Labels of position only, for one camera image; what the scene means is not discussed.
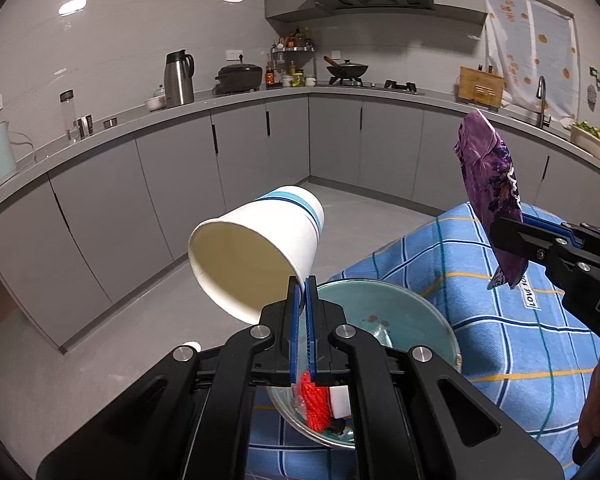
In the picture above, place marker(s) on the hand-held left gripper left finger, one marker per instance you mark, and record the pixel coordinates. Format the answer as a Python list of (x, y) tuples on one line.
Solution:
[(296, 335)]

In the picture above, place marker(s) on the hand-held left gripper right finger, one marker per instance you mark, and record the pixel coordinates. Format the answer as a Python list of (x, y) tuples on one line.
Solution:
[(311, 335)]

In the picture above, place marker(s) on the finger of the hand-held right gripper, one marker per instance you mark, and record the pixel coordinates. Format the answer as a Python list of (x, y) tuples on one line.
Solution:
[(520, 240), (595, 240)]

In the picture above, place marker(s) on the red orange wrappers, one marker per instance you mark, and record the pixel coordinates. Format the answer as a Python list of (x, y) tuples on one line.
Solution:
[(315, 405)]

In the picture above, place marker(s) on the purple snack wrapper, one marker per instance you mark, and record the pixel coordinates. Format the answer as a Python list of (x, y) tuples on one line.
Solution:
[(485, 170)]

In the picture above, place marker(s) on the teal metal-rimmed bowl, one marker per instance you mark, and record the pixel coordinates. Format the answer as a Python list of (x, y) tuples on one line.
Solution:
[(390, 300)]

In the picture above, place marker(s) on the white paper cup blue stripes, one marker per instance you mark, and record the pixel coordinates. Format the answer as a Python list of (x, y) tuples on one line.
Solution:
[(260, 240)]

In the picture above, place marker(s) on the white rectangular basin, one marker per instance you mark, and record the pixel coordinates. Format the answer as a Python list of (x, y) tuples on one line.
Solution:
[(590, 147)]

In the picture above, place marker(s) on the blue plaid tablecloth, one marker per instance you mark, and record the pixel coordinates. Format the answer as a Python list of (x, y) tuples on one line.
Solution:
[(505, 335)]

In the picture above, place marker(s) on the green leafy vegetables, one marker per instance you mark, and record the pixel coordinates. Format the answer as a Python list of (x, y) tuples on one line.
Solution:
[(587, 128)]

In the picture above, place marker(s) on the black kitchen faucet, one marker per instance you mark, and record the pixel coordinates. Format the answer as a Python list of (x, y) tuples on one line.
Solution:
[(542, 105)]

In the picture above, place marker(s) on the grey hanging scrubber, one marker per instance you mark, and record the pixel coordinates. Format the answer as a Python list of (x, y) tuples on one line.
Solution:
[(591, 95)]

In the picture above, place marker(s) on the white curtain orange print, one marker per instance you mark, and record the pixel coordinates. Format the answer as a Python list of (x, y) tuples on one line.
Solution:
[(530, 50)]

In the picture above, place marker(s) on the gas stove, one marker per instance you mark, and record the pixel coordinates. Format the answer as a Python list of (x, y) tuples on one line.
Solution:
[(390, 86)]

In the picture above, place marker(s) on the grey kitchen counter cabinets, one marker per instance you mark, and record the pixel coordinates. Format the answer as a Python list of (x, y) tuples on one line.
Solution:
[(170, 170)]

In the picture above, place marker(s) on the black wok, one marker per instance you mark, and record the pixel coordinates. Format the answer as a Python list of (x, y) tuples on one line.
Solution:
[(350, 70)]

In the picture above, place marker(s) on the small white jar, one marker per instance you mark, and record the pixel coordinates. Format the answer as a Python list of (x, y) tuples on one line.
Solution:
[(286, 81)]

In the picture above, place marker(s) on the yellow-green jar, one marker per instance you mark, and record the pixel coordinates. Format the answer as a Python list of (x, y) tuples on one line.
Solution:
[(297, 79)]

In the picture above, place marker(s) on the dark sauce bottle red label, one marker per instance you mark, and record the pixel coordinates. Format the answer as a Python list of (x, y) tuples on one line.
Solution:
[(270, 76)]

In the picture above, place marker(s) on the black rice cooker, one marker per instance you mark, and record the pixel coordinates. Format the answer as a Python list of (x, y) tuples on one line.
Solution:
[(239, 79)]

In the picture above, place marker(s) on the small white bowl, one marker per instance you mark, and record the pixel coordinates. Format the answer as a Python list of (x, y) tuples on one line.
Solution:
[(155, 104)]

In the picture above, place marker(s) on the steel thermos jug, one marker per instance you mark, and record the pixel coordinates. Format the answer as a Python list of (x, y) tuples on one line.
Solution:
[(177, 80)]

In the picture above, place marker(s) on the small flat black item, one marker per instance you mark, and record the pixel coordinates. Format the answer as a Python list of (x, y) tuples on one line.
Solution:
[(110, 122)]

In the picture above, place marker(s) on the metal corner spice rack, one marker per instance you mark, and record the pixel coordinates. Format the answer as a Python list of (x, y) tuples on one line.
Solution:
[(294, 52)]

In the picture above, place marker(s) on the small black box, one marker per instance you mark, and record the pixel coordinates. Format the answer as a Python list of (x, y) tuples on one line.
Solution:
[(85, 127)]

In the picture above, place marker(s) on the glass bottle black lid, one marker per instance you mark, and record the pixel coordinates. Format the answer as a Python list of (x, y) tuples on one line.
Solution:
[(68, 117)]

